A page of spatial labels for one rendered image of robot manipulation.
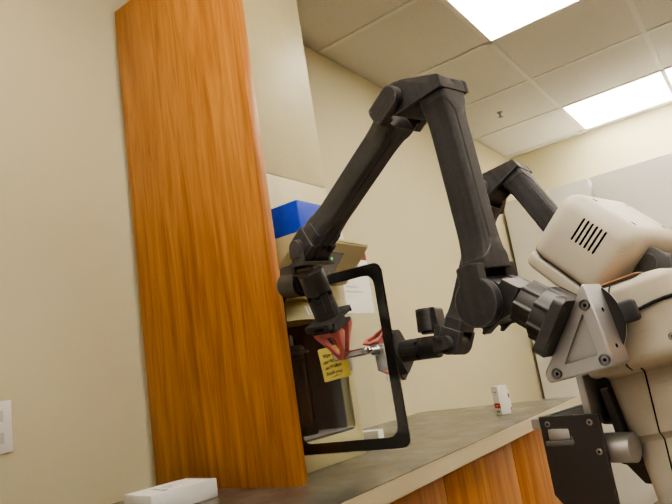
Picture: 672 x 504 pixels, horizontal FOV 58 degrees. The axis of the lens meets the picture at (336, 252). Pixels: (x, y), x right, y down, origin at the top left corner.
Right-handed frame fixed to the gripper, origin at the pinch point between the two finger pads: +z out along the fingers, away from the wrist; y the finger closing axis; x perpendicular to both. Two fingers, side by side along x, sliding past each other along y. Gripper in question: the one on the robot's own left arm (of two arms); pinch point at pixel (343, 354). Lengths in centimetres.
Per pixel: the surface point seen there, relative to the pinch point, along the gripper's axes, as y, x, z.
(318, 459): -2.9, -21.4, 28.0
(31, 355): 25, -66, -23
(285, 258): -14.0, -15.6, -21.1
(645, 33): -268, 61, -36
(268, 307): -1.4, -15.8, -13.6
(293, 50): -67, -23, -73
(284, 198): -32, -23, -34
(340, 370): -2.5, -4.3, 4.9
